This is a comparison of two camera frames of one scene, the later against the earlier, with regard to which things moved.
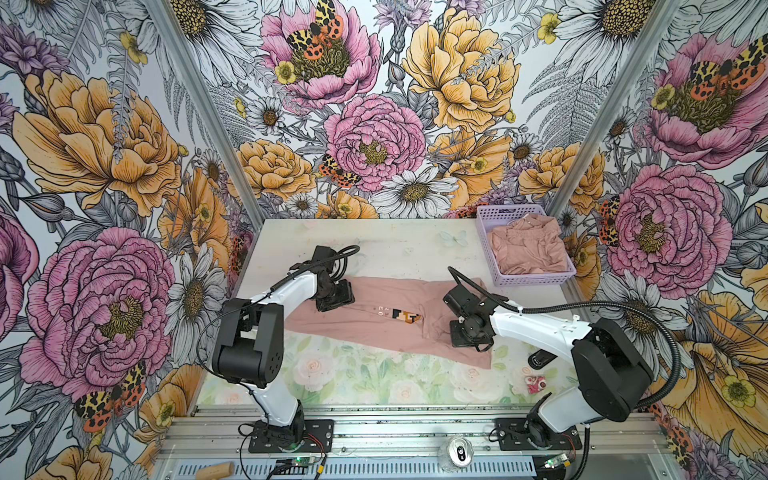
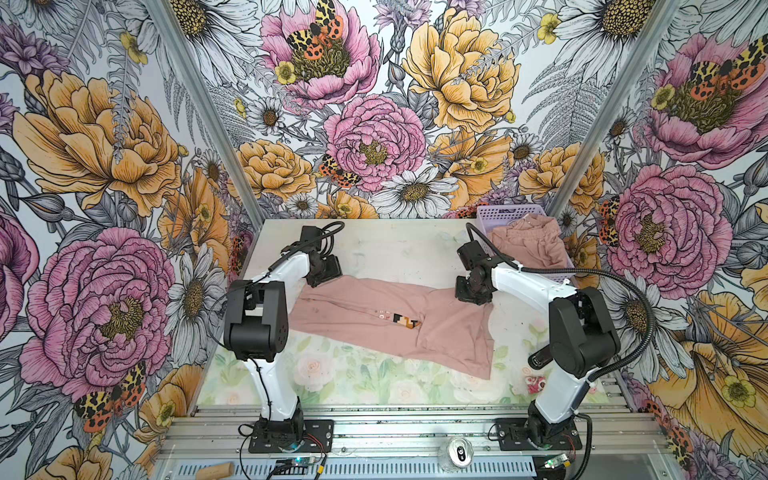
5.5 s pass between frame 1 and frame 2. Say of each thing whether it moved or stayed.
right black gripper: moved
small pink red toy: stayed
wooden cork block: stayed
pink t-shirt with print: stayed
